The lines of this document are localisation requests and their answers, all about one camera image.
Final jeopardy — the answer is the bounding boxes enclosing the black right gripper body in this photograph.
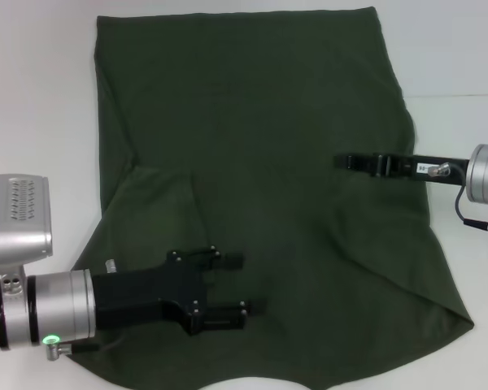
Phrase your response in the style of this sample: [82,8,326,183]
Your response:
[392,154,471,187]

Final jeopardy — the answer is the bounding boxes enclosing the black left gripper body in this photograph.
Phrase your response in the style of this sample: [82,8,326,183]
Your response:
[92,251,208,336]

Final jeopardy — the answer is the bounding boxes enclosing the dark green t-shirt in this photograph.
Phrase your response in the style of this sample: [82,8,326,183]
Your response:
[71,6,475,390]

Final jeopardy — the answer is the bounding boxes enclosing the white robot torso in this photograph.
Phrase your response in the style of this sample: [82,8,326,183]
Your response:
[201,375,310,390]

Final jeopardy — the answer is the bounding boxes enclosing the left gripper cable with plugs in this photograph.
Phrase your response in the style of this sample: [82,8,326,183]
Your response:
[44,259,119,362]

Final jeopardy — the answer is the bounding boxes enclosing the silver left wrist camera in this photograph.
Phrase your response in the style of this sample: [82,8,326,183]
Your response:
[0,174,54,281]

